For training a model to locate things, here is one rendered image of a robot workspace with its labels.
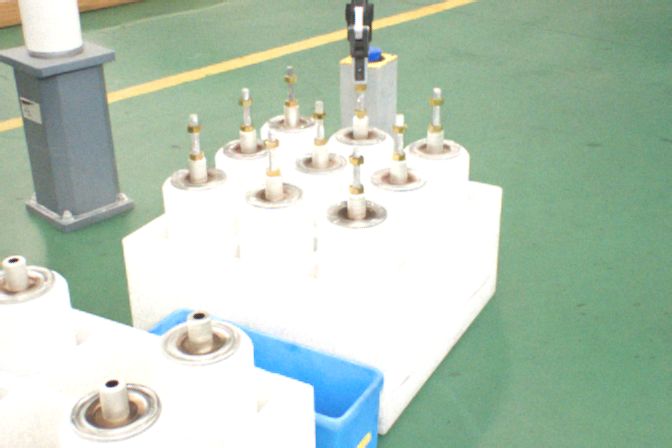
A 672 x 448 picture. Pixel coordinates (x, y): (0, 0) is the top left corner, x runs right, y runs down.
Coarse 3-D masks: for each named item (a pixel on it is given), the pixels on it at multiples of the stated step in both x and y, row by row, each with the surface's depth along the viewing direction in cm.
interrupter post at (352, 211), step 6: (348, 192) 111; (348, 198) 111; (354, 198) 110; (360, 198) 110; (348, 204) 111; (354, 204) 110; (360, 204) 110; (348, 210) 111; (354, 210) 111; (360, 210) 111; (354, 216) 111; (360, 216) 111
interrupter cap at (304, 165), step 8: (312, 152) 129; (296, 160) 127; (304, 160) 127; (312, 160) 128; (336, 160) 127; (344, 160) 127; (296, 168) 125; (304, 168) 125; (312, 168) 125; (320, 168) 125; (328, 168) 125; (336, 168) 125; (344, 168) 125
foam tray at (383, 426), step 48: (480, 192) 134; (144, 240) 123; (432, 240) 121; (480, 240) 132; (144, 288) 125; (192, 288) 120; (240, 288) 116; (288, 288) 112; (336, 288) 110; (384, 288) 110; (432, 288) 118; (480, 288) 137; (288, 336) 115; (336, 336) 111; (384, 336) 107; (432, 336) 122; (384, 384) 110; (384, 432) 114
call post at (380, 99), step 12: (396, 60) 151; (348, 72) 149; (372, 72) 146; (384, 72) 148; (396, 72) 152; (348, 84) 149; (372, 84) 147; (384, 84) 149; (396, 84) 153; (348, 96) 150; (372, 96) 148; (384, 96) 150; (396, 96) 153; (348, 108) 151; (372, 108) 149; (384, 108) 150; (396, 108) 154; (348, 120) 152; (372, 120) 150; (384, 120) 151
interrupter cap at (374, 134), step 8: (344, 128) 138; (352, 128) 138; (368, 128) 138; (376, 128) 138; (336, 136) 135; (344, 136) 135; (352, 136) 136; (368, 136) 136; (376, 136) 135; (384, 136) 135; (344, 144) 133; (352, 144) 132; (360, 144) 132; (368, 144) 132
